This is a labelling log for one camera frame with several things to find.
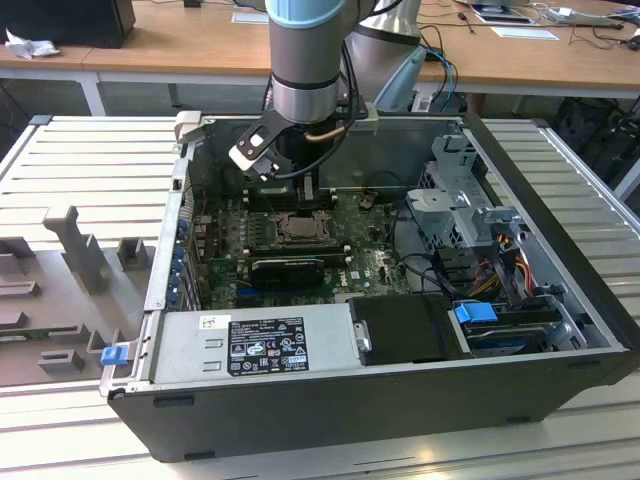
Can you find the red and yellow wires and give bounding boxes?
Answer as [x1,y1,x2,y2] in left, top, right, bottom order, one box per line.
[472,239,534,299]

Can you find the hard disk in blue carrier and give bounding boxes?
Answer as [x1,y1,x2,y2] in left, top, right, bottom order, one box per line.
[452,299,561,359]

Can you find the crumpled white paper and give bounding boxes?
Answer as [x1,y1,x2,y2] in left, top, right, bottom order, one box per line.
[3,27,62,62]

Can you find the grey metal drive cage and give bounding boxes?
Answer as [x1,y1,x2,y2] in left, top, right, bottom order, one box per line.
[402,132,534,266]

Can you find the black and grey PC case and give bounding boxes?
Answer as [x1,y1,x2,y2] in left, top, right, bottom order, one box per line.
[99,112,640,464]

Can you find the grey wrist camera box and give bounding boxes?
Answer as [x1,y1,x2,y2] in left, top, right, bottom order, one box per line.
[333,94,380,135]

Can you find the black office chair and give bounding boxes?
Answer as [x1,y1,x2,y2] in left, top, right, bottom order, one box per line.
[552,94,640,189]

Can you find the wooden desk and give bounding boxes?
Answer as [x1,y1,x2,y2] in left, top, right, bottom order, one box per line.
[417,0,640,101]
[0,0,274,119]

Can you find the green motherboard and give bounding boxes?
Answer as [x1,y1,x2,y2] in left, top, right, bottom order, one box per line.
[192,187,419,311]

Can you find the black computer box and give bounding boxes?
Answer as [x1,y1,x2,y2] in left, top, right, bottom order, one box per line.
[0,0,137,50]

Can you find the black RAM slot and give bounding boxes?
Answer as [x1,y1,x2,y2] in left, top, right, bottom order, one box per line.
[209,251,354,267]
[247,239,346,254]
[242,187,337,211]

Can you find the white paper sheet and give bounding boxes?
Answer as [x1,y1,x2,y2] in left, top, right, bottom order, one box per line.
[489,25,561,42]

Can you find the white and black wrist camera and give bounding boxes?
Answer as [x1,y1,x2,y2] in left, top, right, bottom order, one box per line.
[228,112,294,184]

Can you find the green RAM stick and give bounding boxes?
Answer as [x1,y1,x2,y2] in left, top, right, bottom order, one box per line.
[0,327,84,347]

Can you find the blue plastic latch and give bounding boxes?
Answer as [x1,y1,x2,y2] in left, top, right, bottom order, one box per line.
[100,346,127,370]

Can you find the blue expansion slot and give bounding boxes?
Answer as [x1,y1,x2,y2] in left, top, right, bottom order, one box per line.
[234,283,266,307]

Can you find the copper coloured tube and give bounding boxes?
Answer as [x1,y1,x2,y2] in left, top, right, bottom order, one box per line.
[304,122,349,145]

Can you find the black wire bundle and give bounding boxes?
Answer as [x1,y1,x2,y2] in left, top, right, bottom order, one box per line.
[389,197,474,301]

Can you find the black graphics card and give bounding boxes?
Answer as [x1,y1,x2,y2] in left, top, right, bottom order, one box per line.
[248,256,327,290]

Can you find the silver power supply unit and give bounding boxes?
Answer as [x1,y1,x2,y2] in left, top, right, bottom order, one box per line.
[144,302,362,386]

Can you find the black plastic shroud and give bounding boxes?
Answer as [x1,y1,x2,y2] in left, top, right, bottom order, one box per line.
[346,293,454,367]

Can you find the grey parts rack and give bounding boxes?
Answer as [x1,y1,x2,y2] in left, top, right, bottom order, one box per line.
[0,204,154,389]

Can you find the metal socket cover frame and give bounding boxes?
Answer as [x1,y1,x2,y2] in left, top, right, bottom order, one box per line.
[278,215,332,245]

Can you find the pale blue teach pendant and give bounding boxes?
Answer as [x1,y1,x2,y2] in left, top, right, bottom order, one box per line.
[372,43,430,114]

